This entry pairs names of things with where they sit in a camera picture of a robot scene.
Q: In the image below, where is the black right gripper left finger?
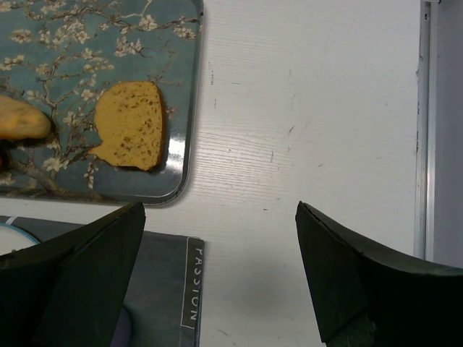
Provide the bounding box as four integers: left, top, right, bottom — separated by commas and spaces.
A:
1, 202, 145, 346

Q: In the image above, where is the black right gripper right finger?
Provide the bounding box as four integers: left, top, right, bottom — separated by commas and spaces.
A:
296, 202, 462, 346

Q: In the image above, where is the long bread roll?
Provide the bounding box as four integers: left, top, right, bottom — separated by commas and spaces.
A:
1, 95, 51, 141

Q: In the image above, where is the toast bread slice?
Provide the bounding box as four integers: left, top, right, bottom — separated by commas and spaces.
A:
89, 81, 166, 171

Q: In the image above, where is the white strawberry plate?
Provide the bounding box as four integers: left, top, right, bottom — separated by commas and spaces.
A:
0, 223, 40, 256

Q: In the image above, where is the grey cloth placemat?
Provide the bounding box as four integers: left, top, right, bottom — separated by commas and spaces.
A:
1, 215, 205, 346

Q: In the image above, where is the blue floral serving tray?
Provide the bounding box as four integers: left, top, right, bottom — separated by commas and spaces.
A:
1, 1, 204, 206

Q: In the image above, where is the aluminium table edge rail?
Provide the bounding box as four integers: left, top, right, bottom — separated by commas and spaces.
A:
414, 1, 440, 262

